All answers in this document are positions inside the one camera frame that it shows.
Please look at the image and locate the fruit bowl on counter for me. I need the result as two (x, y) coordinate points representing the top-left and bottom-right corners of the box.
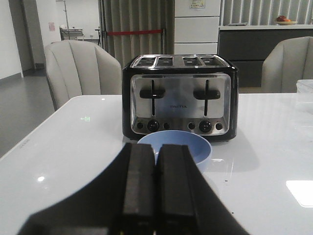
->
(274, 15), (297, 25)

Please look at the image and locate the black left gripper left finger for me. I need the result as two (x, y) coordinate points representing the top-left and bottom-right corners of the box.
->
(18, 143), (155, 235)

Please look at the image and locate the metal trolley cart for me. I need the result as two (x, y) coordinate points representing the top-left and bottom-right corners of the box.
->
(59, 27), (85, 41)

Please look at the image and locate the beige armchair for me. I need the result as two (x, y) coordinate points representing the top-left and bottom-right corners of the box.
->
(261, 36), (313, 93)
(44, 40), (122, 110)

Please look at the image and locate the clear plastic storage container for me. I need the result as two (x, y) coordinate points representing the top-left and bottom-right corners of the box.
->
(296, 79), (313, 93)

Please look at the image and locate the blue bowl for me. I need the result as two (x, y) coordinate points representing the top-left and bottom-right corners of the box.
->
(137, 130), (212, 172)

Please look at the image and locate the black and chrome toaster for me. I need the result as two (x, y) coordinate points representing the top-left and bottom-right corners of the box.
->
(122, 54), (239, 142)

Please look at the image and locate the beige right armchair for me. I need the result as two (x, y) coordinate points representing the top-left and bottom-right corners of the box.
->
(261, 36), (313, 93)

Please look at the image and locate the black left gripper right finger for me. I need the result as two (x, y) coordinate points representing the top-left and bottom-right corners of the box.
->
(156, 144), (248, 235)

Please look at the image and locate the beige left armchair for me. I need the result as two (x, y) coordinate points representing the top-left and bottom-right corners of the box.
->
(44, 40), (122, 110)

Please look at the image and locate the red barrier belt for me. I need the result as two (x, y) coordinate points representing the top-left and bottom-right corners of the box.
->
(106, 29), (163, 36)

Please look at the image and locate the dark grey sideboard counter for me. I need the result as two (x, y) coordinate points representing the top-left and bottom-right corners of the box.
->
(218, 24), (313, 88)

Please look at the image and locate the white cabinet column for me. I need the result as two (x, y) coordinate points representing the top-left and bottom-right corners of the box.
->
(174, 0), (221, 54)

